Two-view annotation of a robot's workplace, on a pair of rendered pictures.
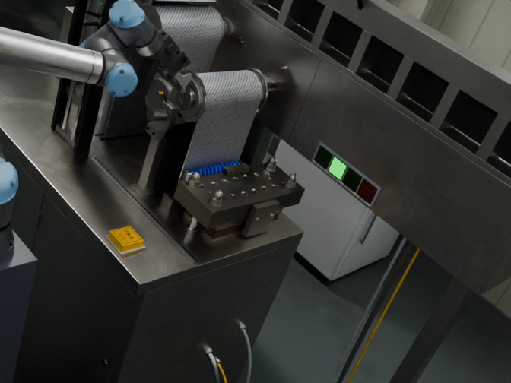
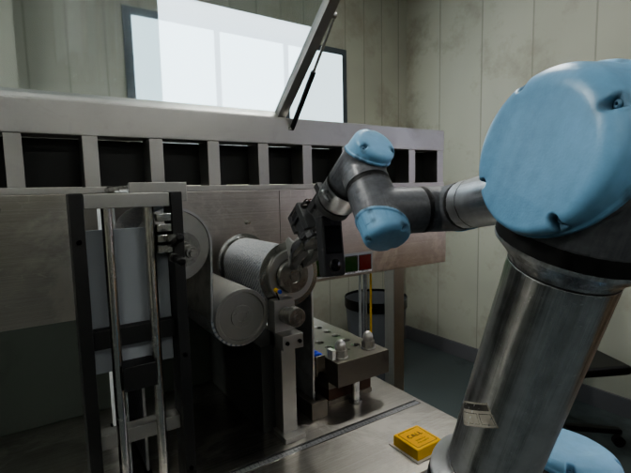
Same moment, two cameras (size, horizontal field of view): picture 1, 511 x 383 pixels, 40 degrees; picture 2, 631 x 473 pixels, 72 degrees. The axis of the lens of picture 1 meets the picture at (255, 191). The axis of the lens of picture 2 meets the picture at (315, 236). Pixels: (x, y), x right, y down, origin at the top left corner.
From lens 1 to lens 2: 1.96 m
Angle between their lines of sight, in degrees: 69
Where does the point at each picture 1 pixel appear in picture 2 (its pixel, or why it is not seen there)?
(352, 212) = not seen: hidden behind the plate
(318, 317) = not seen: outside the picture
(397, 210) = (387, 256)
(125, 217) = (361, 447)
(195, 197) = (364, 357)
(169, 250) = (407, 416)
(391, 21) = (322, 127)
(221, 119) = not seen: hidden behind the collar
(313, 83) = (282, 216)
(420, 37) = (347, 127)
